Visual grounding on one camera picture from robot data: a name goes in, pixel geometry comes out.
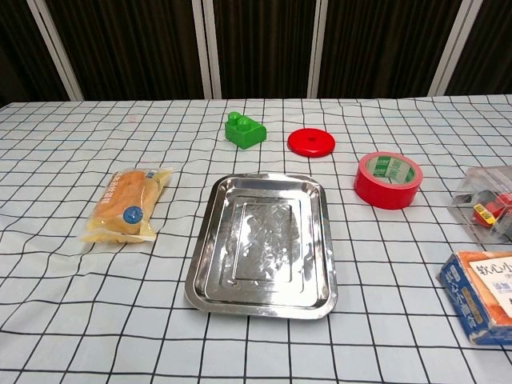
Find rectangular metal tray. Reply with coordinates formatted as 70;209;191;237
184;172;339;321

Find packaged bread in clear wrapper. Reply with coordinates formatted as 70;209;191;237
82;166;175;244

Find green toy building block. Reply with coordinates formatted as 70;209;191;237
224;111;268;150

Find red plastic disc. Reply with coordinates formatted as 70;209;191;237
286;127;338;160

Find red tape roll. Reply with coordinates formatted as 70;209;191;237
353;151;424;210

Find dark folding screen with white frames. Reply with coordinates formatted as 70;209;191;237
0;0;512;108

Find white black grid tablecloth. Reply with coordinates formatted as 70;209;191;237
0;94;512;384

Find clear plastic box with toy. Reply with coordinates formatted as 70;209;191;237
447;164;512;245

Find blue and orange snack box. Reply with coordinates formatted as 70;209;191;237
435;250;512;346

